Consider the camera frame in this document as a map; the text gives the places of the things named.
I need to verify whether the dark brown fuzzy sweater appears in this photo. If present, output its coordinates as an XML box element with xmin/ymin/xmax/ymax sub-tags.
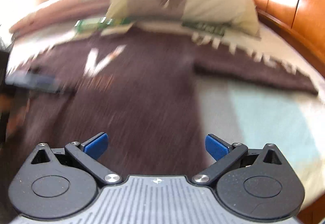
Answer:
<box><xmin>0</xmin><ymin>26</ymin><xmax>319</xmax><ymax>224</ymax></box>

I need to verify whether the light green carton box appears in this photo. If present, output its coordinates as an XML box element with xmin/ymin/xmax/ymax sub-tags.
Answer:
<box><xmin>74</xmin><ymin>17</ymin><xmax>106</xmax><ymax>33</ymax></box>

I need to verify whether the green toothpaste tube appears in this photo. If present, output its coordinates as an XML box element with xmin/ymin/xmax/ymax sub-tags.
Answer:
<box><xmin>99</xmin><ymin>17</ymin><xmax>135</xmax><ymax>27</ymax></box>

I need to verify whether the pink folded blanket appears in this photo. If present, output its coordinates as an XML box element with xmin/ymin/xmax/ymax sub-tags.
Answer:
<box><xmin>9</xmin><ymin>0</ymin><xmax>110</xmax><ymax>36</ymax></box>

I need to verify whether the dark green patterned box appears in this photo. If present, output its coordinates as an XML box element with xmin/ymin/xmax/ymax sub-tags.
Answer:
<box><xmin>182</xmin><ymin>21</ymin><xmax>230</xmax><ymax>36</ymax></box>

